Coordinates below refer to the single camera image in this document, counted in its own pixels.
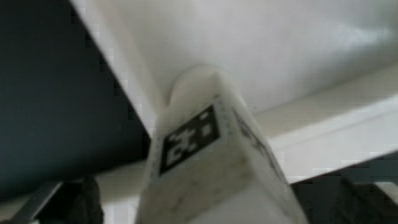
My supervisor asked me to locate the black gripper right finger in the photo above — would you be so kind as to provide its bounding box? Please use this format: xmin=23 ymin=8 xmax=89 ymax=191
xmin=291 ymin=177 xmax=398 ymax=224

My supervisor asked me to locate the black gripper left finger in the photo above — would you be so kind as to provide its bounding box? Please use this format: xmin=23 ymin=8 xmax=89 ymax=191
xmin=37 ymin=177 xmax=105 ymax=224

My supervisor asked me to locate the white table leg with tag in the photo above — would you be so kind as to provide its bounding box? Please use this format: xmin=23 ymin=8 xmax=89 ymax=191
xmin=133 ymin=66 xmax=309 ymax=224

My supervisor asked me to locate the white square table top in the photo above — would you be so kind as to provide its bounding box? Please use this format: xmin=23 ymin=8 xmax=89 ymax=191
xmin=69 ymin=0 xmax=398 ymax=182

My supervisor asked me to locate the white front fence rail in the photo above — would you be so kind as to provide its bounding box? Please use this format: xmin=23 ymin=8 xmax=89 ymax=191
xmin=0 ymin=163 xmax=144 ymax=224

